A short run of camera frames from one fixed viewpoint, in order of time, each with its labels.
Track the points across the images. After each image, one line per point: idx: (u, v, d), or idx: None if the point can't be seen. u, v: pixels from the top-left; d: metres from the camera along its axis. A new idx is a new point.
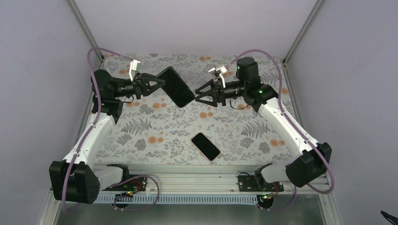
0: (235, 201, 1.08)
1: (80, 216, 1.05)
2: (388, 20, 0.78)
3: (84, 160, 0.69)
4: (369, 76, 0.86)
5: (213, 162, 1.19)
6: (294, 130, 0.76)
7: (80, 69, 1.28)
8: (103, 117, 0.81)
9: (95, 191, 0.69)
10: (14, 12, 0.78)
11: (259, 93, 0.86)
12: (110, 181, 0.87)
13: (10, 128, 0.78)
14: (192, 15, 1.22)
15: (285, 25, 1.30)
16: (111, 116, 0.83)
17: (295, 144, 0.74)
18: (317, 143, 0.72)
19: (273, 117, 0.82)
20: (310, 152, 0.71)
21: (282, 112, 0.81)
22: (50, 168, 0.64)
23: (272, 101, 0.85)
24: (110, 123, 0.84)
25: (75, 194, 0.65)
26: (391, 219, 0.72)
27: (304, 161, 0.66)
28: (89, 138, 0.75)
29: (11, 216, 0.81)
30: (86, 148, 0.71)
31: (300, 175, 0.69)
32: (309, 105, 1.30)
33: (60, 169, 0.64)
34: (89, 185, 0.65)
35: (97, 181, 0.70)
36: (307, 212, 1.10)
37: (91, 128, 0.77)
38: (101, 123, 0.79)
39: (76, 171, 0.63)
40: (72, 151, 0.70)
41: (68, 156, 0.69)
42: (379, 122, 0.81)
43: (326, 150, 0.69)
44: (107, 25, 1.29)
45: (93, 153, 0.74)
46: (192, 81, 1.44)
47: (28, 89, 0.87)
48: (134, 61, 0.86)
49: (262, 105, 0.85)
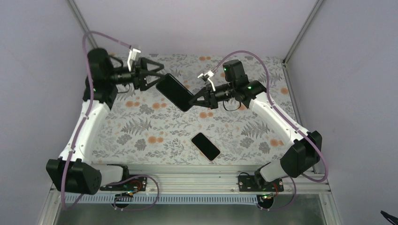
0: (235, 201, 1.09)
1: (79, 217, 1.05)
2: (389, 20, 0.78)
3: (80, 157, 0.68)
4: (370, 76, 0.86)
5: (213, 162, 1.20)
6: (284, 121, 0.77)
7: (80, 70, 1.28)
8: (95, 107, 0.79)
9: (97, 181, 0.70)
10: (13, 13, 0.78)
11: (248, 90, 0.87)
12: (110, 178, 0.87)
13: (10, 128, 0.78)
14: (192, 15, 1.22)
15: (284, 26, 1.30)
16: (103, 104, 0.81)
17: (287, 134, 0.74)
18: (307, 132, 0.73)
19: (264, 111, 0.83)
20: (301, 141, 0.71)
21: (271, 106, 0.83)
22: (48, 167, 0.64)
23: (263, 96, 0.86)
24: (104, 112, 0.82)
25: (76, 186, 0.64)
26: (391, 219, 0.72)
27: (296, 150, 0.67)
28: (84, 133, 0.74)
29: (11, 216, 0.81)
30: (81, 143, 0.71)
31: (294, 165, 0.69)
32: (309, 105, 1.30)
33: (57, 167, 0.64)
34: (90, 176, 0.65)
35: (97, 173, 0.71)
36: (307, 213, 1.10)
37: (84, 120, 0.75)
38: (94, 113, 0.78)
39: (73, 168, 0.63)
40: (67, 148, 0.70)
41: (64, 153, 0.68)
42: (378, 122, 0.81)
43: (317, 139, 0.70)
44: (108, 25, 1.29)
45: (89, 148, 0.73)
46: (192, 81, 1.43)
47: (27, 89, 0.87)
48: (134, 50, 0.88)
49: (251, 101, 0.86)
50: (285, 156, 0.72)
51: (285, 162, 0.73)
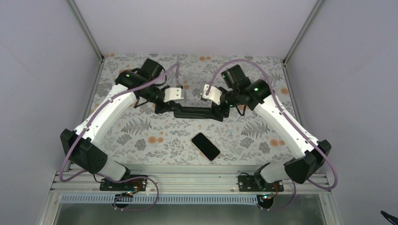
0: (235, 201, 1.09)
1: (79, 217, 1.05)
2: (390, 20, 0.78)
3: (91, 136, 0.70)
4: (371, 76, 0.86)
5: (213, 162, 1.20)
6: (295, 130, 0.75)
7: (80, 70, 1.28)
8: (125, 94, 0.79)
9: (100, 163, 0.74)
10: (13, 13, 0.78)
11: (255, 91, 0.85)
12: (109, 173, 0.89)
13: (10, 128, 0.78)
14: (192, 14, 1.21)
15: (284, 25, 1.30)
16: (132, 93, 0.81)
17: (297, 145, 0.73)
18: (317, 142, 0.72)
19: (272, 117, 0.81)
20: (312, 152, 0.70)
21: (281, 112, 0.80)
22: (61, 135, 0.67)
23: (269, 99, 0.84)
24: (130, 100, 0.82)
25: (80, 161, 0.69)
26: (391, 219, 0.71)
27: (307, 162, 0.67)
28: (104, 114, 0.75)
29: (11, 216, 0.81)
30: (96, 124, 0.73)
31: (302, 173, 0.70)
32: (308, 105, 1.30)
33: (69, 139, 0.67)
34: (94, 159, 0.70)
35: (103, 155, 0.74)
36: (307, 212, 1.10)
37: (107, 101, 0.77)
38: (119, 99, 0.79)
39: (81, 147, 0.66)
40: (83, 124, 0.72)
41: (79, 129, 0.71)
42: (379, 122, 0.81)
43: (326, 147, 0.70)
44: (107, 24, 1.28)
45: (104, 130, 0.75)
46: (192, 81, 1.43)
47: (28, 87, 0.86)
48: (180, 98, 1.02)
49: (258, 104, 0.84)
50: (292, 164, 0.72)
51: (291, 169, 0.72)
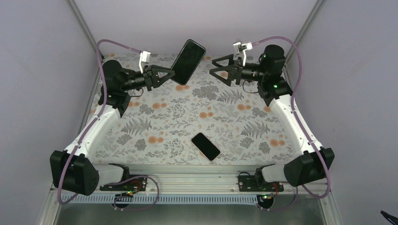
0: (234, 201, 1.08)
1: (80, 216, 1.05)
2: (389, 20, 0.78)
3: (84, 153, 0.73)
4: (370, 76, 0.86)
5: (213, 162, 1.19)
6: (302, 130, 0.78)
7: (80, 69, 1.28)
8: (108, 110, 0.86)
9: (93, 182, 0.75)
10: (13, 13, 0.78)
11: (274, 88, 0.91)
12: (108, 180, 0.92)
13: (10, 127, 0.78)
14: (192, 13, 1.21)
15: (284, 25, 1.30)
16: (116, 109, 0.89)
17: (299, 143, 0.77)
18: (320, 146, 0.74)
19: (282, 114, 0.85)
20: (311, 153, 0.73)
21: (291, 110, 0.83)
22: (52, 157, 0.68)
23: (285, 98, 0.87)
24: (115, 117, 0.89)
25: (73, 183, 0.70)
26: (391, 219, 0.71)
27: (302, 161, 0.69)
28: (92, 131, 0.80)
29: (11, 216, 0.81)
30: (87, 140, 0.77)
31: (296, 175, 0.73)
32: (308, 104, 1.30)
33: (61, 160, 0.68)
34: (88, 177, 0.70)
35: (95, 174, 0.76)
36: (307, 212, 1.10)
37: (95, 120, 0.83)
38: (106, 116, 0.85)
39: (75, 163, 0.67)
40: (74, 142, 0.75)
41: (70, 147, 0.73)
42: (379, 122, 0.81)
43: (328, 155, 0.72)
44: (107, 24, 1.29)
45: (93, 147, 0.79)
46: (192, 81, 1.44)
47: (27, 88, 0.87)
48: (144, 53, 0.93)
49: (273, 100, 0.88)
50: (290, 164, 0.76)
51: (289, 170, 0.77)
